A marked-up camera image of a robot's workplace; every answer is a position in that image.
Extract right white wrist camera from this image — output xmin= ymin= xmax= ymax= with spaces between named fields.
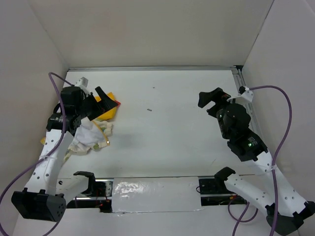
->
xmin=227 ymin=86 xmax=253 ymax=105

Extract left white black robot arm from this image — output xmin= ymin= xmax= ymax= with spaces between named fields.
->
xmin=11 ymin=86 xmax=118 ymax=222

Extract purple cable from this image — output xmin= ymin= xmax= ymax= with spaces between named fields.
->
xmin=0 ymin=72 xmax=76 ymax=236
xmin=227 ymin=85 xmax=293 ymax=236

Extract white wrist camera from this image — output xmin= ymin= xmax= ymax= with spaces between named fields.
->
xmin=227 ymin=86 xmax=253 ymax=105
xmin=74 ymin=77 xmax=91 ymax=95

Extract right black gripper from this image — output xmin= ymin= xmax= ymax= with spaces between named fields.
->
xmin=197 ymin=87 xmax=234 ymax=138

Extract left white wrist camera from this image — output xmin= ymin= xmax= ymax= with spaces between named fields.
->
xmin=74 ymin=77 xmax=91 ymax=95

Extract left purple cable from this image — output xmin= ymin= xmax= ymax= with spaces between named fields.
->
xmin=0 ymin=72 xmax=76 ymax=236

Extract aluminium frame rail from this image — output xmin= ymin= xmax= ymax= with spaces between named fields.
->
xmin=68 ymin=66 xmax=238 ymax=72
xmin=232 ymin=65 xmax=261 ymax=136

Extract aluminium frame rail right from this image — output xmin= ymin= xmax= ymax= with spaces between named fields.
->
xmin=232 ymin=65 xmax=261 ymax=136

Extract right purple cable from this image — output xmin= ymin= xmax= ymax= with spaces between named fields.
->
xmin=227 ymin=85 xmax=293 ymax=236

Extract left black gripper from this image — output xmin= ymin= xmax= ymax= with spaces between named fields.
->
xmin=76 ymin=87 xmax=118 ymax=121

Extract aluminium frame rail back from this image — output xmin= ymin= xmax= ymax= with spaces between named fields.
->
xmin=68 ymin=66 xmax=238 ymax=72

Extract white tape sheet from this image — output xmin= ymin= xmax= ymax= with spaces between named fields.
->
xmin=112 ymin=177 xmax=202 ymax=213

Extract yellow cream printed kids jacket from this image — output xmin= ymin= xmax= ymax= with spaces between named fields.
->
xmin=41 ymin=93 xmax=112 ymax=159

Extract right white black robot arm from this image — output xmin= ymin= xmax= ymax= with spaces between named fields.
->
xmin=198 ymin=86 xmax=315 ymax=236

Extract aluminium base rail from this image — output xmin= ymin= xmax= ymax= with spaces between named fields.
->
xmin=59 ymin=177 xmax=237 ymax=213

